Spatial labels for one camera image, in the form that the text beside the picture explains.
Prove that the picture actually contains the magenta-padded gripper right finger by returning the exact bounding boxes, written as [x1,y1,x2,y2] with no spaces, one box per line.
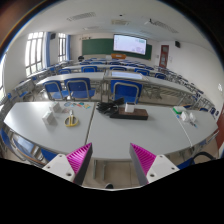
[128,142,181,187]

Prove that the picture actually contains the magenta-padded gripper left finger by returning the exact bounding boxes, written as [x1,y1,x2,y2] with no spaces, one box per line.
[42,142,94,186]

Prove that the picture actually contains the small white box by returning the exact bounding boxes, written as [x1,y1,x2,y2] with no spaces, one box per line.
[49,101,63,114]
[41,110,57,126]

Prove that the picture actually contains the white box with green print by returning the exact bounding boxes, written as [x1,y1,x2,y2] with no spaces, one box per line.
[188,112,198,123]
[179,111,190,122]

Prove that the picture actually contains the dark brown power strip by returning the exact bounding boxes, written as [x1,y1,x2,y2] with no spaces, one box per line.
[109,107,149,121]

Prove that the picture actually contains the green and white pack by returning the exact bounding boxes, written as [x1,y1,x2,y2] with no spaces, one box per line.
[172,105,188,114]

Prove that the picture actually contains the colourful flat cards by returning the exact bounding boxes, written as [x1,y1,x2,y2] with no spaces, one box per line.
[63,101,92,110]

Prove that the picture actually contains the long white classroom desk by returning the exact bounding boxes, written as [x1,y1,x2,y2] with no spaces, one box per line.
[35,72,105,89]
[103,69,198,101]

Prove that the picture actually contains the grey framed flat panel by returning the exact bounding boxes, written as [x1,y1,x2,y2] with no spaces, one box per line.
[105,70,148,81]

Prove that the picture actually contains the group of blue chairs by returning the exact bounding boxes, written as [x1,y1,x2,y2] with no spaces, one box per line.
[29,58,219,116]

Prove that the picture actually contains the bright paned window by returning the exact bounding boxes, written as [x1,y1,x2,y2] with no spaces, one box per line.
[57,32,67,63]
[25,31,45,78]

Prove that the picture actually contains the blue curtain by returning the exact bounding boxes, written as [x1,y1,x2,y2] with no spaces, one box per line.
[65,34,71,62]
[45,31,52,68]

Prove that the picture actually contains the orange teacher podium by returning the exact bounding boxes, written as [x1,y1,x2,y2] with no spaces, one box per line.
[110,53,128,60]

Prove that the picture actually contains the green chalkboard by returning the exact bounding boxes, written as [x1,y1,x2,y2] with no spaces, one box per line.
[81,37,153,61]

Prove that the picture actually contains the lit projector screen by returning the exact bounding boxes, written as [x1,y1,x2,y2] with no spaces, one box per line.
[112,34,148,56]

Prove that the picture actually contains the ceiling projector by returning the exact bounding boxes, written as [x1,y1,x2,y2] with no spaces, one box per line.
[144,18,158,26]

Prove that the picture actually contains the ceiling vents and lights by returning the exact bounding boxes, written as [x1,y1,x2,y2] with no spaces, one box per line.
[66,11,179,34]

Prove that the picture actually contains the black coiled cable bundle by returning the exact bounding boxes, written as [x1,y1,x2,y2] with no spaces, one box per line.
[95,98,126,116]

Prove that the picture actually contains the blue chair with metal frame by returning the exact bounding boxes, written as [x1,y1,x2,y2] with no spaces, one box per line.
[109,79,144,105]
[63,77,97,101]
[42,79,69,101]

